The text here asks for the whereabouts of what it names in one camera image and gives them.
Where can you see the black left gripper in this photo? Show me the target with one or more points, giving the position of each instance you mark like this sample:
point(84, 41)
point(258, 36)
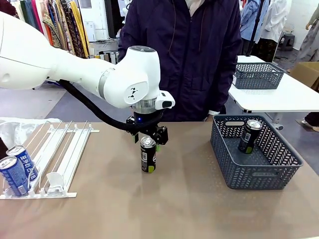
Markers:
point(149, 122)

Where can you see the black green can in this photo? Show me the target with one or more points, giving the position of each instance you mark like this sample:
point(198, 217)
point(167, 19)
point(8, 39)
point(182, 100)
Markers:
point(148, 156)

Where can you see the black Pepsi can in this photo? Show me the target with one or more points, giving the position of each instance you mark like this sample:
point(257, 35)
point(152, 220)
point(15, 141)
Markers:
point(249, 139)

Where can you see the grey plastic woven basket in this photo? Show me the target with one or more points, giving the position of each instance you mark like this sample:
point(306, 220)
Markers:
point(249, 174)
point(259, 79)

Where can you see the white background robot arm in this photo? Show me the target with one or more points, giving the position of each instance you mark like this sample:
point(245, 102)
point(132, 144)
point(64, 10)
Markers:
point(125, 10)

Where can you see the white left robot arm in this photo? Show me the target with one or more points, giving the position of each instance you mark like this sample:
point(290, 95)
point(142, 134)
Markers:
point(74, 67)

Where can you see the white dispenser pusher plate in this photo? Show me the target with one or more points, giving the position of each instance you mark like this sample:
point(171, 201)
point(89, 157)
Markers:
point(56, 180)

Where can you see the person's left hand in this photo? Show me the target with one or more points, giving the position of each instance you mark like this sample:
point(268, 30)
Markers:
point(209, 118)

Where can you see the person in dark purple jacket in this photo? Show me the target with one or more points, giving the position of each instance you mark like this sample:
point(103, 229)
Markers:
point(189, 62)

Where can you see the white sample board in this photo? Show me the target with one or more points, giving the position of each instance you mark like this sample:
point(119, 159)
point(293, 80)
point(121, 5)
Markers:
point(113, 57)

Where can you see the brown sample board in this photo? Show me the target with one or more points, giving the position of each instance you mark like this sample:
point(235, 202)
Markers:
point(107, 57)

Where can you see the small white appliance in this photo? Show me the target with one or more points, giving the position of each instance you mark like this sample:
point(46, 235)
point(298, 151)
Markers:
point(89, 31)

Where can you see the clear plastic bag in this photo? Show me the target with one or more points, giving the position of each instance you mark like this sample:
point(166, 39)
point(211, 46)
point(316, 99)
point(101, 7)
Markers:
point(15, 129)

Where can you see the white side table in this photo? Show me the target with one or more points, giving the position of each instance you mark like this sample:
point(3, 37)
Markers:
point(274, 99)

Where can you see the yellow hanging garment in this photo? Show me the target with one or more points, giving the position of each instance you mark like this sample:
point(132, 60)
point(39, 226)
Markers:
point(79, 27)

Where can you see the dark patterned hanging garment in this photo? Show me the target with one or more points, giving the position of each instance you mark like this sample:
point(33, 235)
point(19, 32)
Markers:
point(72, 27)

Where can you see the orange hanging garment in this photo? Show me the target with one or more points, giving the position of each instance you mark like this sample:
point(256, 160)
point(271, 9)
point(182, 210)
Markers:
point(49, 38)

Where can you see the dark fabric cover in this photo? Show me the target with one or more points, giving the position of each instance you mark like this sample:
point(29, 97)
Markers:
point(2, 149)

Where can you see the tan patterned hanging garment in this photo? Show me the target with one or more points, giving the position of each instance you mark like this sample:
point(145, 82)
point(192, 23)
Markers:
point(53, 30)

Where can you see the dark patterned hanging skirt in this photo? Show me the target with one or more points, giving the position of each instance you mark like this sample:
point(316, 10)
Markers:
point(266, 49)

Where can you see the blue hanging shirt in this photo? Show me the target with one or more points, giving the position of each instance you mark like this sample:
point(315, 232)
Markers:
point(249, 20)

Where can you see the black garment stand pole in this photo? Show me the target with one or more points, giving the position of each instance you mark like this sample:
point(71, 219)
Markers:
point(256, 25)

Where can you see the background person's leg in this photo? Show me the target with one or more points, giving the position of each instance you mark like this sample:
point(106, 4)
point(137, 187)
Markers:
point(312, 119)

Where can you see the pink hanging garment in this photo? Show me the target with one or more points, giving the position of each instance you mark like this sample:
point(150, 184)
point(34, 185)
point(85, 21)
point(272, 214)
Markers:
point(37, 15)

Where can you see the black plastic stool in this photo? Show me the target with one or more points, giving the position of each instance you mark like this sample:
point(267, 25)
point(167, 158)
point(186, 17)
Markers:
point(286, 41)

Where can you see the brown cardboard box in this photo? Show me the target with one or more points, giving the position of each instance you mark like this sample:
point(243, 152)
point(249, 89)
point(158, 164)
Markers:
point(306, 72)

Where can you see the teal green hanging garment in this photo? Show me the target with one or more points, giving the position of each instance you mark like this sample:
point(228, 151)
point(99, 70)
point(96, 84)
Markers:
point(28, 12)

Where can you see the white hanging shirt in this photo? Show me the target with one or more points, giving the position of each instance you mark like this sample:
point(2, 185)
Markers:
point(276, 20)

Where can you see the mannequin in grey dress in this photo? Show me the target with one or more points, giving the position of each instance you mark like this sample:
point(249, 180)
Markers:
point(311, 42)

